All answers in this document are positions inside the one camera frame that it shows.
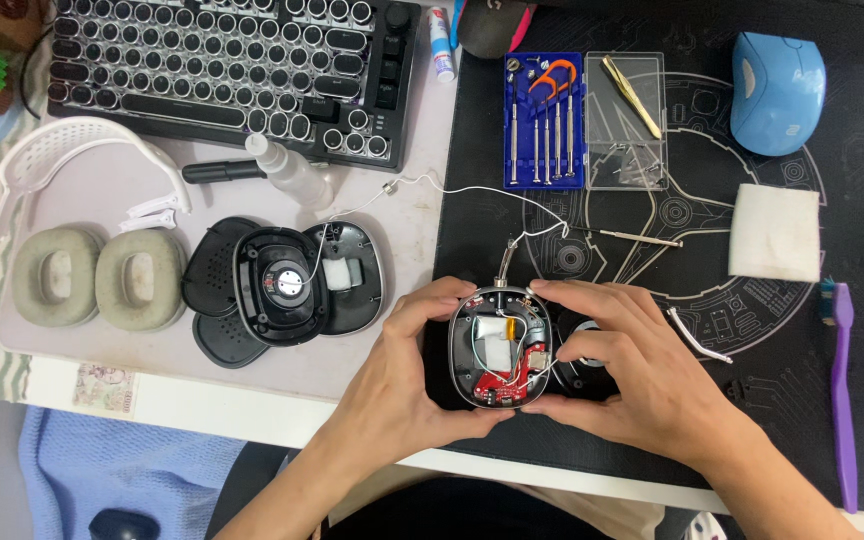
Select person's right hand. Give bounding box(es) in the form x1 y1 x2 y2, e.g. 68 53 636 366
519 279 750 471

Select person's left hand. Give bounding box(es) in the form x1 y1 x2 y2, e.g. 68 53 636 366
323 276 516 475

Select ear cup with circuit board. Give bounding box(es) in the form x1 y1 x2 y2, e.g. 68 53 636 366
447 238 555 411

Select black speaker driver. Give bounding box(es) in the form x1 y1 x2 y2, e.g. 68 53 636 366
552 315 621 400

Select silver empty ear cup shell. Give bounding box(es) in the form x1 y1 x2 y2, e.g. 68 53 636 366
303 219 387 337

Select black printed desk mat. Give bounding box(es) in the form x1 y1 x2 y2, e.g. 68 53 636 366
423 6 864 516

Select loose silver precision screwdriver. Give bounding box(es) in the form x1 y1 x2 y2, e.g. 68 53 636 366
570 224 685 249

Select light grey desk pad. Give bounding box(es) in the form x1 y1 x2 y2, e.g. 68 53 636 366
0 41 465 404

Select black perforated cover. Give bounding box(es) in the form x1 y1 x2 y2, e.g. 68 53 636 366
192 311 273 369
180 216 264 318

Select purple toothbrush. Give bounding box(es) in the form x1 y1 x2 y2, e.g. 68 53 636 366
819 277 860 516

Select white folded cloth pad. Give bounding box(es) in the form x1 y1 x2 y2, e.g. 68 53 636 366
727 183 822 285

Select group of small screws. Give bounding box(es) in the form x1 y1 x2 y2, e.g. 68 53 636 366
610 141 667 189

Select clear spray bottle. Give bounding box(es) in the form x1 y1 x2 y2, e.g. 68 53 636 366
244 132 336 213

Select blue screwdriver case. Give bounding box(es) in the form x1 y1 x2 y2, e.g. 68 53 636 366
503 51 588 191

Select small precision screwdriver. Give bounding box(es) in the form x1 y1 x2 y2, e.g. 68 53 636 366
531 69 543 186
565 78 577 180
552 82 564 182

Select light blue towel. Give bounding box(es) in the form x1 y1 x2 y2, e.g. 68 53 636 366
17 405 247 540

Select banknote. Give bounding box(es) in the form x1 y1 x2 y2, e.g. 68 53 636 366
71 363 138 414

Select clear plastic case lid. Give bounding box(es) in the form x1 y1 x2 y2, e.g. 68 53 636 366
584 50 669 192

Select dark round object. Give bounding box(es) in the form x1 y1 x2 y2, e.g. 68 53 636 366
87 507 161 540

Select grey ear cushion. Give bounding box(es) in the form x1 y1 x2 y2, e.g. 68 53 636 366
10 226 105 329
94 228 190 333

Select gold tweezers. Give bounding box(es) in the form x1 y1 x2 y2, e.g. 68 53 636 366
600 54 664 142

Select big-headed precision screwdriver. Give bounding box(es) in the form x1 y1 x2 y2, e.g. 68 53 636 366
506 58 522 187

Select light blue computer mouse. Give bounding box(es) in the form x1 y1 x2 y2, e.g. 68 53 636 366
729 31 828 158

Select orange pry tool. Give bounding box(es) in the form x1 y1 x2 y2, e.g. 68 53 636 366
528 58 579 96

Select white and blue tube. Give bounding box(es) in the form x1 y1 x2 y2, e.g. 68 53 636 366
427 6 458 84

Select black round-key keyboard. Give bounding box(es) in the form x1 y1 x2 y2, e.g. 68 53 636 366
45 0 423 174

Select black and pink mouse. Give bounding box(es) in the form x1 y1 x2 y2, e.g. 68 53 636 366
456 0 538 60

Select white headphone headband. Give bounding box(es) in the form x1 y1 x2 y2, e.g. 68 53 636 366
0 116 193 241

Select black speaker frame with driver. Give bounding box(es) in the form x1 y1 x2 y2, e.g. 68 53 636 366
232 226 330 348

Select thin white cable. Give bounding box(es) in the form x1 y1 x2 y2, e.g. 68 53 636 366
298 172 572 285

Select black tool handle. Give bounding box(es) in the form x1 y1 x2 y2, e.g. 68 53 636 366
180 158 270 186

